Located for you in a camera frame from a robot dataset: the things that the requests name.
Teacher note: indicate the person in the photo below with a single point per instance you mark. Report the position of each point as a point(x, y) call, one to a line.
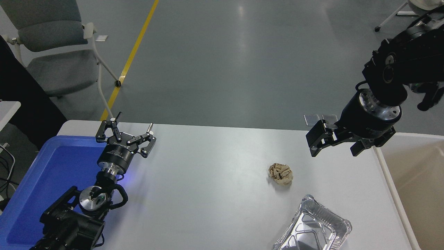
point(27, 107)

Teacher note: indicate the small floor plate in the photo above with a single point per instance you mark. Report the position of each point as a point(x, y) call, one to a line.
point(101, 38)

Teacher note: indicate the metal floor plate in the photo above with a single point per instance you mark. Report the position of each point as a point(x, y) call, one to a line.
point(311, 119)
point(329, 118)

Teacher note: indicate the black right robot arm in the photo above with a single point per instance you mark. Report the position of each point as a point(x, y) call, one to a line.
point(409, 55)

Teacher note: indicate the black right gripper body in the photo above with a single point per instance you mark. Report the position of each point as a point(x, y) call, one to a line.
point(360, 119)

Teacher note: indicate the grey office chair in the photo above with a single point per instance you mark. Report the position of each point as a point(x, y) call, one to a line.
point(52, 31)

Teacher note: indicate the silver foil tray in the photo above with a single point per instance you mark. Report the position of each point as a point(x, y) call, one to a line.
point(312, 225)

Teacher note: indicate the crumpled tan paper ball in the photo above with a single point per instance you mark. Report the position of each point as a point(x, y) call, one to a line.
point(281, 173)

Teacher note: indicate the white side table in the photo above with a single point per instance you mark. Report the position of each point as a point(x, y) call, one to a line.
point(7, 111)

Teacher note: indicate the large pale bin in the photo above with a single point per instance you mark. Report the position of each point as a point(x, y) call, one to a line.
point(419, 180)

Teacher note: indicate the blue plastic tray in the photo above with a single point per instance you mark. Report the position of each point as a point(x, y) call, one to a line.
point(52, 173)

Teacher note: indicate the white wheeled chair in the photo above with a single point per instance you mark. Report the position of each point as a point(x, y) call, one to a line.
point(407, 13)

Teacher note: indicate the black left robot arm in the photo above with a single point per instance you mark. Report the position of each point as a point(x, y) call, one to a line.
point(69, 225)

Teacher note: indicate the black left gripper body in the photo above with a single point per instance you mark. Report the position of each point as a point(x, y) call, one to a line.
point(116, 156)

